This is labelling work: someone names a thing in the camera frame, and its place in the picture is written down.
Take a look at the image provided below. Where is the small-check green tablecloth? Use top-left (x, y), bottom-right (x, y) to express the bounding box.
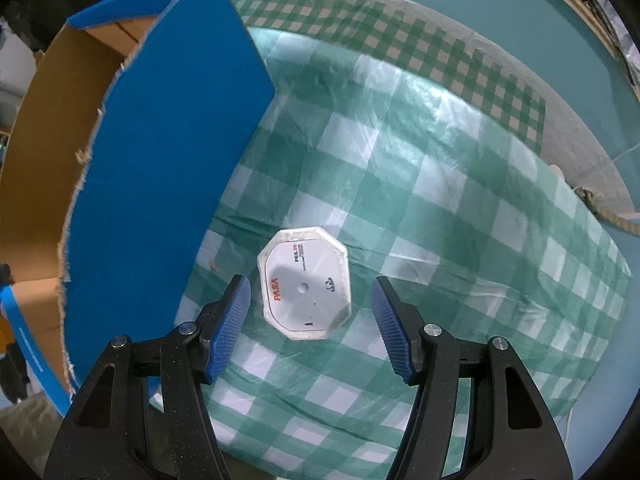
top-left (220, 0), bottom-right (547, 153)

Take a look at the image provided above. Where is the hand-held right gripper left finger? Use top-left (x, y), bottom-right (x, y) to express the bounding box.
top-left (44, 274), bottom-right (252, 480)

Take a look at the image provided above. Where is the large-check green tablecloth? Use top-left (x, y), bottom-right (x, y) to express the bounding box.
top-left (172, 25), bottom-right (632, 480)

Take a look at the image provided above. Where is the silver tarp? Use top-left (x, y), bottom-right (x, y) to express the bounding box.
top-left (580, 0), bottom-right (640, 96)

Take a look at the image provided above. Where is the white octagonal device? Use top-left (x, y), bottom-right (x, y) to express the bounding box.
top-left (256, 226), bottom-right (353, 342)

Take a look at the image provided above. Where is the blue cardboard box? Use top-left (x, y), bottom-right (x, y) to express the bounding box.
top-left (0, 0), bottom-right (277, 418)

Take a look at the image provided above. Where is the wooden ledge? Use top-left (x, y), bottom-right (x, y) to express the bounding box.
top-left (515, 0), bottom-right (626, 61)

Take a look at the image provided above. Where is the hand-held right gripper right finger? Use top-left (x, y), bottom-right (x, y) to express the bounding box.
top-left (371, 276), bottom-right (573, 480)

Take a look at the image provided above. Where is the beige hose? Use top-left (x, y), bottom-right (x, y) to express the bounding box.
top-left (575, 187), bottom-right (640, 238)

